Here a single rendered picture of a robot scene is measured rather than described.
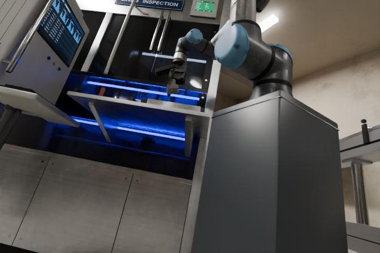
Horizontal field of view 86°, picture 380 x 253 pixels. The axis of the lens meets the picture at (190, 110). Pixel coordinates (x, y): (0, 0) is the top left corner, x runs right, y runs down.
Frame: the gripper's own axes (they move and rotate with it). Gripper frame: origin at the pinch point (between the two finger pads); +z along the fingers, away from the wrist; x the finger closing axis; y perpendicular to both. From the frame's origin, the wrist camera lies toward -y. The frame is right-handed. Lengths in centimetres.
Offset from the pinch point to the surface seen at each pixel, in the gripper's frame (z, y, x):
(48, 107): 20, -52, -9
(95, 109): 14.9, -35.0, 0.5
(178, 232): 66, 17, 31
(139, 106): 12.4, -9.0, -8.5
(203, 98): -15.1, 17.0, 30.9
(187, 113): 12.1, 13.5, -9.0
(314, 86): -177, 204, 250
